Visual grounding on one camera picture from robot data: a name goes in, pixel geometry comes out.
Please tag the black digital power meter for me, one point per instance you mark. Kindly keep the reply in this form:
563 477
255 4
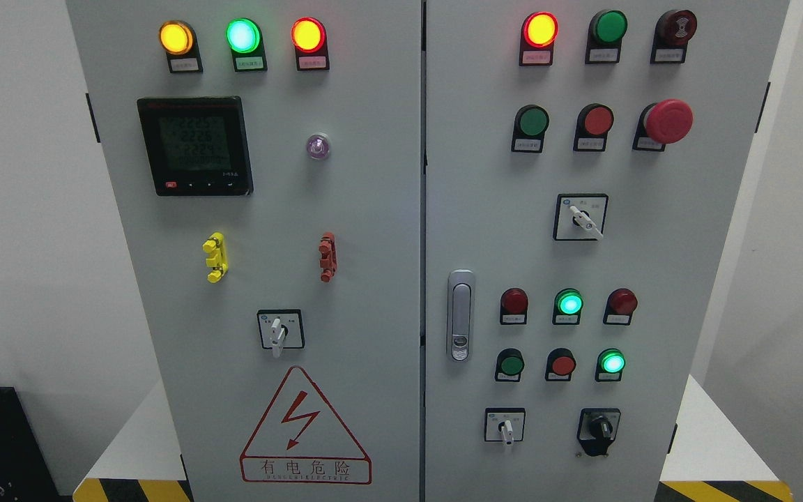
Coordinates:
196 145

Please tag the dark red buzzer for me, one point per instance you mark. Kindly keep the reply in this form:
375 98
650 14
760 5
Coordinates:
674 29

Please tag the yellow terminal connector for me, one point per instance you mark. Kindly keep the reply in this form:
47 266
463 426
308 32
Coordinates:
216 257

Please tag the dark red indicator left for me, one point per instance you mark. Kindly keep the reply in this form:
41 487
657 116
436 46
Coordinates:
513 307

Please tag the red lit light right door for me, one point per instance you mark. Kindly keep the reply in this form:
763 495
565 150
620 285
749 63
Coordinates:
537 38

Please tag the grey cabinet door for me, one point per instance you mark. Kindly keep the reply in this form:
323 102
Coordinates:
362 329
492 211

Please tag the green push button second row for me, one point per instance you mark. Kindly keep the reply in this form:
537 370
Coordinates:
529 127

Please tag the red push button second row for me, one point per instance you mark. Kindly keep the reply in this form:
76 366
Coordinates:
592 127

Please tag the silver door lock handle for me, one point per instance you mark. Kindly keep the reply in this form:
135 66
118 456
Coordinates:
459 316

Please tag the white platform with hazard stripes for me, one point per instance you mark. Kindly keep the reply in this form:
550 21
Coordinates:
709 460

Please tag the black knob selector switch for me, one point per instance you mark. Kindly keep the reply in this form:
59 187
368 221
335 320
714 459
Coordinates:
597 429

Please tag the red push button lower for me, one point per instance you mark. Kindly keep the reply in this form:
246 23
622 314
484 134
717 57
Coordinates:
560 365

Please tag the grey right cabinet door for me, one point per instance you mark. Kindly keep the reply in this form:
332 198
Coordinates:
492 211

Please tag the yellow indicator light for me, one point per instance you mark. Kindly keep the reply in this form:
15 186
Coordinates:
181 47

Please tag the door rotary selector switch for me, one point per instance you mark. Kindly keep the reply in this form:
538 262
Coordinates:
281 330

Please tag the green lit indicator light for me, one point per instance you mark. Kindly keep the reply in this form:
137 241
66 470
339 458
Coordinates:
246 44

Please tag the green push button lower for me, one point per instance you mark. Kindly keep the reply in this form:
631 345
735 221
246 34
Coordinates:
509 365

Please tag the upper right rotary selector switch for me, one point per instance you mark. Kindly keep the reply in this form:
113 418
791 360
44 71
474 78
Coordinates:
580 217

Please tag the green push button top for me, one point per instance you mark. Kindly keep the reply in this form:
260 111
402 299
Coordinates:
605 33

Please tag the grey left cabinet door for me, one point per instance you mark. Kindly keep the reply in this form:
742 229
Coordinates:
362 329

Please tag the green push button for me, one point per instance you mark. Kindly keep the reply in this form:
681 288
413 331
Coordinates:
509 365
605 33

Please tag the dark red indicator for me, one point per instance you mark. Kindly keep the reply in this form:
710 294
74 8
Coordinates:
513 307
620 307

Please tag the red emergency stop mushroom button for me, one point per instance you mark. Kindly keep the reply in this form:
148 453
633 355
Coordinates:
661 124

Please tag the red terminal connector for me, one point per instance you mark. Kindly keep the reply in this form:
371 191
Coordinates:
328 260

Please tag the lower white rotary selector switch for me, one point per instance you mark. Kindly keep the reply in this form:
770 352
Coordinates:
505 425

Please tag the dark red indicator right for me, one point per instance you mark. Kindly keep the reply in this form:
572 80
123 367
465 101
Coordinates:
620 307

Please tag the green lit indicator middle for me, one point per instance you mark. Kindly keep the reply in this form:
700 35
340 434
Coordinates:
568 306

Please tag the green lit button lower right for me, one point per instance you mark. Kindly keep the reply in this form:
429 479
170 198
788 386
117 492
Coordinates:
609 366

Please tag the red electric hazard warning sticker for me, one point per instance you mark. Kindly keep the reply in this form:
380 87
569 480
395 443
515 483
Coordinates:
301 438

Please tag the red lit indicator light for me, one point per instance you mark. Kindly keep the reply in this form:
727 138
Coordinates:
310 45

